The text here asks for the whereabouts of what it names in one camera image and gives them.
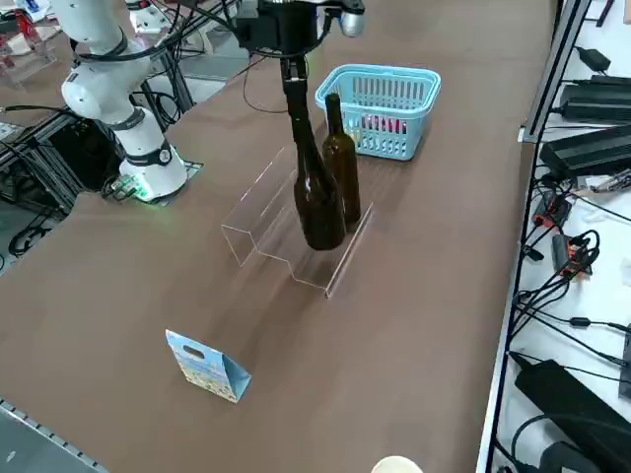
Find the aluminium frame post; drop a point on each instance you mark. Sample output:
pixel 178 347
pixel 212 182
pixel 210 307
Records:
pixel 554 74

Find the brown sloping-shouldered wine bottle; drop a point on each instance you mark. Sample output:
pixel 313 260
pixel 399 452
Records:
pixel 318 207

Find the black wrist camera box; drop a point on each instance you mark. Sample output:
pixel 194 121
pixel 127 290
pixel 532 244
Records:
pixel 246 32

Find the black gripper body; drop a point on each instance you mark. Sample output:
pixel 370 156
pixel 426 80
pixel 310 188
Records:
pixel 293 27

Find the clear acrylic stepped shelf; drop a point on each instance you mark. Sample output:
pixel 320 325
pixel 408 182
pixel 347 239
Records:
pixel 266 222

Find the brown straight-shouldered wine bottle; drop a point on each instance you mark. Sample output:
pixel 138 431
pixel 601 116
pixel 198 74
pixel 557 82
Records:
pixel 345 167

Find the clear acrylic stand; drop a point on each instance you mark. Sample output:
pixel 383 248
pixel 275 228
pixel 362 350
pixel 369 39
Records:
pixel 29 61

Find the red black electronic module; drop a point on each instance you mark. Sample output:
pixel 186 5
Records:
pixel 574 258
pixel 553 211

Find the blue printed paper bag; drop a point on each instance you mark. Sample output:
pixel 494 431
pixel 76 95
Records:
pixel 202 364

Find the red soda bottle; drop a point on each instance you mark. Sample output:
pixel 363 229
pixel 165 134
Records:
pixel 387 124

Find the paper cup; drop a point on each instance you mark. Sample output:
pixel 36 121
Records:
pixel 394 465

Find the white machine base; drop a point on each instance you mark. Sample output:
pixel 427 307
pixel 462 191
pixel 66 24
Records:
pixel 145 17

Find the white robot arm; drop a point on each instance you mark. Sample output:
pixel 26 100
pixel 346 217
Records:
pixel 143 148

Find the small black power adapter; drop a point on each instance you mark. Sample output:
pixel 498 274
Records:
pixel 594 59

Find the light blue plastic basket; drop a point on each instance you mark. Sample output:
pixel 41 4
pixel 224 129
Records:
pixel 389 150

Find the large black power brick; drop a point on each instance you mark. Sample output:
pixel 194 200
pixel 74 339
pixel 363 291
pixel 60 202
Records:
pixel 567 399

